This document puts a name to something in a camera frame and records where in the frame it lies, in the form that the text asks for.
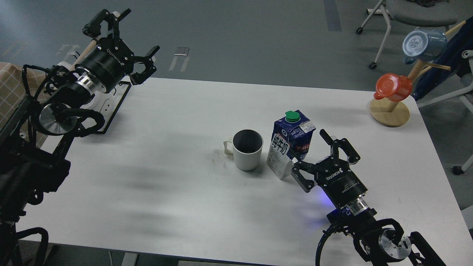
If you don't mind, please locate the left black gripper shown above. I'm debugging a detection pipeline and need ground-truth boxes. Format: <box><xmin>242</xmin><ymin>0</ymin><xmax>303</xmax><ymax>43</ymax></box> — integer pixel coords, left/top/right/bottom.
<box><xmin>76</xmin><ymin>8</ymin><xmax>160</xmax><ymax>93</ymax></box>

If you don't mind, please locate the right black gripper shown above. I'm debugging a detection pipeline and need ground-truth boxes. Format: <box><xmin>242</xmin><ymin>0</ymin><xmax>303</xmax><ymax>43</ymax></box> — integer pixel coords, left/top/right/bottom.
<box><xmin>291</xmin><ymin>129</ymin><xmax>368</xmax><ymax>208</ymax></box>

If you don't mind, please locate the blue milk carton green cap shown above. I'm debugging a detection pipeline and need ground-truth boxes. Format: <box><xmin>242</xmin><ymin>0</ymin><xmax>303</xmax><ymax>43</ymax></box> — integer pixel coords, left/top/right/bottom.
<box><xmin>266</xmin><ymin>110</ymin><xmax>316</xmax><ymax>180</ymax></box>

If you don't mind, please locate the white ribbed mug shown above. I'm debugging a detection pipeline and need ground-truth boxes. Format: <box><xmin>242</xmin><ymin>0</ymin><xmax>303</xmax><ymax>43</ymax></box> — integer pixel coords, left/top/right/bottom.
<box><xmin>223</xmin><ymin>129</ymin><xmax>264</xmax><ymax>171</ymax></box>

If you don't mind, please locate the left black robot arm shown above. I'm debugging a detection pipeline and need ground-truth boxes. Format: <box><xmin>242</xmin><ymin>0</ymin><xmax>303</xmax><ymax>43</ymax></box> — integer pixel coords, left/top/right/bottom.
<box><xmin>1</xmin><ymin>9</ymin><xmax>160</xmax><ymax>229</ymax></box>

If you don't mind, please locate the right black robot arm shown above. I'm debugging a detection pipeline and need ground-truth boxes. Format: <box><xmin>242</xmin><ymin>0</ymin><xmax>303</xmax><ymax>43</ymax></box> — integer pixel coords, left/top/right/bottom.
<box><xmin>289</xmin><ymin>129</ymin><xmax>445</xmax><ymax>266</ymax></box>

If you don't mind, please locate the white cup on rack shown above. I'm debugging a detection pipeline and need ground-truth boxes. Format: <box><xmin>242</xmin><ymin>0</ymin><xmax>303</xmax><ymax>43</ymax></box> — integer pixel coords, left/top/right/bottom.
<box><xmin>81</xmin><ymin>92</ymin><xmax>116</xmax><ymax>121</ymax></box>

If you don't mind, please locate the orange cup on stand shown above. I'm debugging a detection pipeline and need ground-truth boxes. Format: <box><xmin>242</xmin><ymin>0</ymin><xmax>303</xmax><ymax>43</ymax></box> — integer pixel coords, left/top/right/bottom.
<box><xmin>374</xmin><ymin>74</ymin><xmax>413</xmax><ymax>102</ymax></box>

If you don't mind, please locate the blue cup on stand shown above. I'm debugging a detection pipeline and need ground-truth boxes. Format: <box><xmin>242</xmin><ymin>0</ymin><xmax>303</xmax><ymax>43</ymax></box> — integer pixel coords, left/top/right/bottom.
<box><xmin>402</xmin><ymin>29</ymin><xmax>448</xmax><ymax>64</ymax></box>

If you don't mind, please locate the wooden mug tree stand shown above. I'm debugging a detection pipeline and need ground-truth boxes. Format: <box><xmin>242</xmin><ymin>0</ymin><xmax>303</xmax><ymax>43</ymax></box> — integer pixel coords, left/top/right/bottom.
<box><xmin>369</xmin><ymin>21</ymin><xmax>466</xmax><ymax>127</ymax></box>

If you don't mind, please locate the blue fabric chair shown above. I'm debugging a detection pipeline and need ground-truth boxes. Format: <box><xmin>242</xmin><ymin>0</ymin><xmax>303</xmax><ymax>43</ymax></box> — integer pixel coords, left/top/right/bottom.
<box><xmin>411</xmin><ymin>17</ymin><xmax>473</xmax><ymax>108</ymax></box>

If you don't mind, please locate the grey office chair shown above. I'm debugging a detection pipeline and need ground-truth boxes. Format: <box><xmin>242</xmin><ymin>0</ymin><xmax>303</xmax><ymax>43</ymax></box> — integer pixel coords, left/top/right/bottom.
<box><xmin>356</xmin><ymin>0</ymin><xmax>458</xmax><ymax>69</ymax></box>

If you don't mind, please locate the black wire cup rack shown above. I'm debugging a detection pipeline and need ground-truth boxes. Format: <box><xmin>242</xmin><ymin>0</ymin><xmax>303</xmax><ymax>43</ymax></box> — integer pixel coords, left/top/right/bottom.
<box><xmin>74</xmin><ymin>40</ymin><xmax>132</xmax><ymax>134</ymax></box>

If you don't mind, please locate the black cable loop left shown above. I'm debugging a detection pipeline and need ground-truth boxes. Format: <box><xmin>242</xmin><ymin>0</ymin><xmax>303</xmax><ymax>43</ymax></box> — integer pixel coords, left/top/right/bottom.
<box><xmin>0</xmin><ymin>227</ymin><xmax>49</xmax><ymax>266</ymax></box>

